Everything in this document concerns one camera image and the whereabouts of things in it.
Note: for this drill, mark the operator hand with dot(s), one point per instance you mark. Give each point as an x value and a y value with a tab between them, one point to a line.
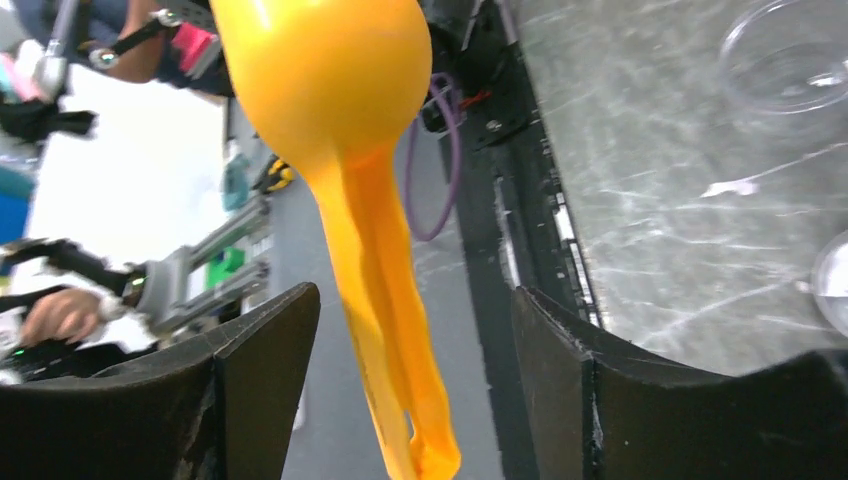
70	315

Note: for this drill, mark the black base frame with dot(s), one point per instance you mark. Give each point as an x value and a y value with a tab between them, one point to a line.
509	197

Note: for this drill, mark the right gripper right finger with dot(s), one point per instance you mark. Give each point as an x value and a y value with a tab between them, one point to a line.
602	408

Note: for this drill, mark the clear plastic jar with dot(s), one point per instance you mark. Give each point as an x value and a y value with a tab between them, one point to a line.
786	57

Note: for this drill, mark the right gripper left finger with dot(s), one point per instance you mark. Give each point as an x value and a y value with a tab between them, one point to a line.
219	405

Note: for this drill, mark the orange plastic scoop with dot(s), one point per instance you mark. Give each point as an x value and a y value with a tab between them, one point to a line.
330	87

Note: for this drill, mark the grey teleoperation handle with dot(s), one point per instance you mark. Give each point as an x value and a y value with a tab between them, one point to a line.
172	294

